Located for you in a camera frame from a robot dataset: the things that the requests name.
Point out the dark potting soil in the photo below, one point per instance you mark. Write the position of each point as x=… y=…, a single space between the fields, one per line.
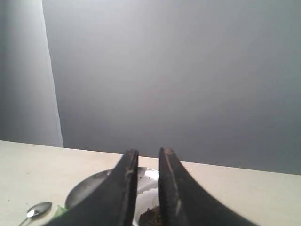
x=151 y=217

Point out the round steel plate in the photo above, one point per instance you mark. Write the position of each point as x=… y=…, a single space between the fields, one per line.
x=147 y=190

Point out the white door frame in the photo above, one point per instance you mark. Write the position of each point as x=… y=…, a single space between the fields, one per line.
x=56 y=138

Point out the small steel spoon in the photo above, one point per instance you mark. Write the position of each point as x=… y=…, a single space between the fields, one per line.
x=36 y=211

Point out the artificial red anthurium flower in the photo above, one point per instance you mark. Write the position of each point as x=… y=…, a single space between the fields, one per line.
x=59 y=211

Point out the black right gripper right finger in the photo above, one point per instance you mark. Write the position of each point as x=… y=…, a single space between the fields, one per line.
x=184 y=202

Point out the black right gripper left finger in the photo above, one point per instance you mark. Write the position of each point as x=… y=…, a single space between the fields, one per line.
x=112 y=203

